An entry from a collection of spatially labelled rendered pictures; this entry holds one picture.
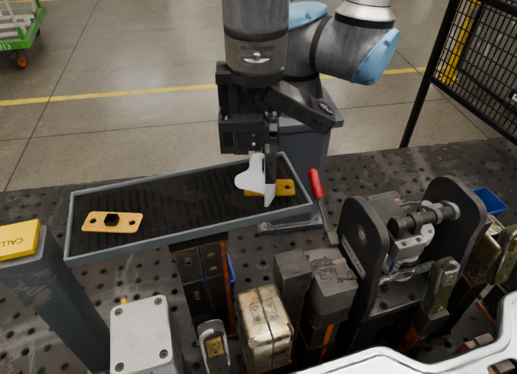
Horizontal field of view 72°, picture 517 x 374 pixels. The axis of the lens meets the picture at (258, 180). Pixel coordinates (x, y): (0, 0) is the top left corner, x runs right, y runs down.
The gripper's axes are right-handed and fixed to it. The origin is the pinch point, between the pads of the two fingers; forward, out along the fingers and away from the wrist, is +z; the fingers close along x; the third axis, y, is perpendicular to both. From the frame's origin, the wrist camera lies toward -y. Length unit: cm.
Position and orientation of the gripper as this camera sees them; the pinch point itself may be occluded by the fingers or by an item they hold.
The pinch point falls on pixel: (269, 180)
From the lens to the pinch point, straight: 58.2
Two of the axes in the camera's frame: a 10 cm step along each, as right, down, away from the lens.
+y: -10.0, 0.2, -0.2
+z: 0.0, 7.3, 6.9
